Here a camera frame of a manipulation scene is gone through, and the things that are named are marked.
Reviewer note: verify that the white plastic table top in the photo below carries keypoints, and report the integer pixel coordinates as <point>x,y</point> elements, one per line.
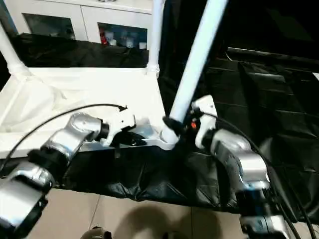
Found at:
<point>87,87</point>

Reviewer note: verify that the white plastic table leg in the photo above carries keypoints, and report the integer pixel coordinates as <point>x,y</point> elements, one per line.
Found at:
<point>10,49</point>
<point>194,62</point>
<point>155,32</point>

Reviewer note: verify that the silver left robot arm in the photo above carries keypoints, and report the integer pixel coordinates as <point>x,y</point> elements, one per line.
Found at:
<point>64,139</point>

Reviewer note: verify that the black table mat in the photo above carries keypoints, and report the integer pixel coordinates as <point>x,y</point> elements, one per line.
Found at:
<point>162,174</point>

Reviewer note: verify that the dark brown round object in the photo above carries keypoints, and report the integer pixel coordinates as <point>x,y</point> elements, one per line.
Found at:
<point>97,234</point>

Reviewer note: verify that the black long bar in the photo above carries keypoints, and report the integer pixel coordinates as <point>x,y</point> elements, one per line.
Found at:
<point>274,53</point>

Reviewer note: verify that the white glass-door cabinet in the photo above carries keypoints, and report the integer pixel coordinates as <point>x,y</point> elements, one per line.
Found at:
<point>84,15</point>

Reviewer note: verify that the white flat board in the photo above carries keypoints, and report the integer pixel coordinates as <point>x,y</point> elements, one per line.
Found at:
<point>316,76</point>

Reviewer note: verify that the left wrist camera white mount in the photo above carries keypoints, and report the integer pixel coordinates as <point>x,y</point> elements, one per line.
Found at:
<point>119,122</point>

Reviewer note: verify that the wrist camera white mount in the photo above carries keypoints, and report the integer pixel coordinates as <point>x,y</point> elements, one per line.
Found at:
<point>119,122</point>
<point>207,109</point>

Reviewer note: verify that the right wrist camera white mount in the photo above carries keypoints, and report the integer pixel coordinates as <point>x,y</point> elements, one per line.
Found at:
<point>207,109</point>

